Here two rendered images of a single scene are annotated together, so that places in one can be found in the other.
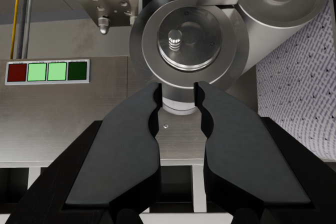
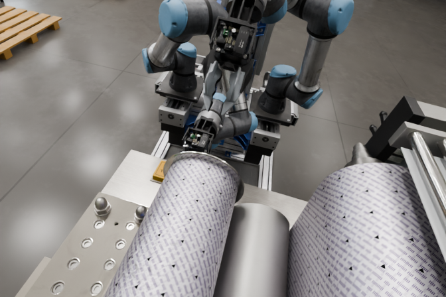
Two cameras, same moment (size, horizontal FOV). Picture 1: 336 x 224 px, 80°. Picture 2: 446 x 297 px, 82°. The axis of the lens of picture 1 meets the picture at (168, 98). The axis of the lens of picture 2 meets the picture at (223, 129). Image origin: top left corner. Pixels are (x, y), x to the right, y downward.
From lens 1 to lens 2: 0.58 m
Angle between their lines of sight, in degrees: 129
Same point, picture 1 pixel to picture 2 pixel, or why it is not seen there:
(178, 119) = not seen: outside the picture
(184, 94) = (203, 156)
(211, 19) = not seen: hidden behind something
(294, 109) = (321, 244)
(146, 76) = (176, 157)
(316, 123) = (328, 204)
